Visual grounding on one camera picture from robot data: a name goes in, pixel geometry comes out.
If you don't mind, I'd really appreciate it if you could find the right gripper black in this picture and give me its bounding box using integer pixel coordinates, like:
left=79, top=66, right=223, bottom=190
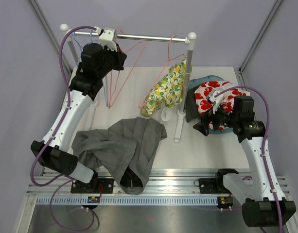
left=193, top=100, right=239, bottom=136

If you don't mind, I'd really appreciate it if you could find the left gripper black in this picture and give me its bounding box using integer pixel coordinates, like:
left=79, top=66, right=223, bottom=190
left=96, top=43, right=126, bottom=78

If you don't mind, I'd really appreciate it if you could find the dark grey dotted skirt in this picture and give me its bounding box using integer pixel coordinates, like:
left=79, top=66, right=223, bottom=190
left=185, top=90, right=201, bottom=123

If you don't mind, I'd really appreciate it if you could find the blue wire hanger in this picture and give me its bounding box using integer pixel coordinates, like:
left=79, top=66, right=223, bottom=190
left=72, top=32, right=83, bottom=65
left=89, top=30, right=108, bottom=107

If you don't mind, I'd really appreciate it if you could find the red poppy white skirt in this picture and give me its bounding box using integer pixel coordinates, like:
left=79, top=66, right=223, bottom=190
left=194, top=80, right=251, bottom=132

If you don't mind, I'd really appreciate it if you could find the pink wire hanger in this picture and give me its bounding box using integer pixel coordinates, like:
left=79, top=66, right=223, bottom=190
left=108, top=29, right=149, bottom=109
left=138, top=35, right=185, bottom=109
left=108, top=71, right=120, bottom=109

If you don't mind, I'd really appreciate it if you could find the plain grey skirt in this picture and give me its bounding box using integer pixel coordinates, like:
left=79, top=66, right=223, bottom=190
left=71, top=117, right=167, bottom=195

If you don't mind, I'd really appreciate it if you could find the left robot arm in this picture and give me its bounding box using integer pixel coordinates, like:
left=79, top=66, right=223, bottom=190
left=31, top=43, right=127, bottom=193

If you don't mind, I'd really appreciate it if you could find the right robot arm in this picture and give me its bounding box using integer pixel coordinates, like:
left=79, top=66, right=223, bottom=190
left=193, top=96, right=296, bottom=228

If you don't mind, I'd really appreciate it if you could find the lemon print skirt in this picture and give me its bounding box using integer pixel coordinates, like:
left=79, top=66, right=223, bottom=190
left=139, top=58, right=187, bottom=117

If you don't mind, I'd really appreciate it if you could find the blue plastic basket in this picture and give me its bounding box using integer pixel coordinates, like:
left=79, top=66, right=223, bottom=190
left=188, top=75, right=232, bottom=134

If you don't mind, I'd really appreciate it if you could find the clothes rack silver white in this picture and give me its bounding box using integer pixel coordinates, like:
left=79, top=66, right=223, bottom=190
left=60, top=24, right=197, bottom=143

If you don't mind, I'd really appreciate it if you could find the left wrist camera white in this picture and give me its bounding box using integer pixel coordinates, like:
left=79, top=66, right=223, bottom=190
left=95, top=27, right=118, bottom=52

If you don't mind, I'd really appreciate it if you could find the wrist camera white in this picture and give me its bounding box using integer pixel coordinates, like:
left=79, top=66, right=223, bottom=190
left=95, top=27, right=118, bottom=52
left=206, top=89, right=223, bottom=114

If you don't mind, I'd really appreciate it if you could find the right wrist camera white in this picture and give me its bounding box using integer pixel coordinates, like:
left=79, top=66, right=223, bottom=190
left=206, top=89, right=223, bottom=114

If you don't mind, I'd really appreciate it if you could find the left frame post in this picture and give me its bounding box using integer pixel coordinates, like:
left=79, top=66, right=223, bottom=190
left=29, top=0, right=71, bottom=73

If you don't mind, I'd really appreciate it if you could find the frame post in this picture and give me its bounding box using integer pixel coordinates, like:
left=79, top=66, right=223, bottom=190
left=239, top=0, right=284, bottom=75
left=29, top=0, right=71, bottom=73

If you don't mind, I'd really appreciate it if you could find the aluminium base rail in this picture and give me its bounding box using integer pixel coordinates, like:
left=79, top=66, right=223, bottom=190
left=26, top=167, right=290, bottom=196

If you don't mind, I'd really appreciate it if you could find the right frame post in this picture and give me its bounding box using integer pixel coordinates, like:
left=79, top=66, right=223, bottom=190
left=239, top=0, right=284, bottom=75

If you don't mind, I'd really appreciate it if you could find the white slotted cable duct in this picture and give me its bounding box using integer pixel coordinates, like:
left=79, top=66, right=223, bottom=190
left=36, top=196, right=218, bottom=206

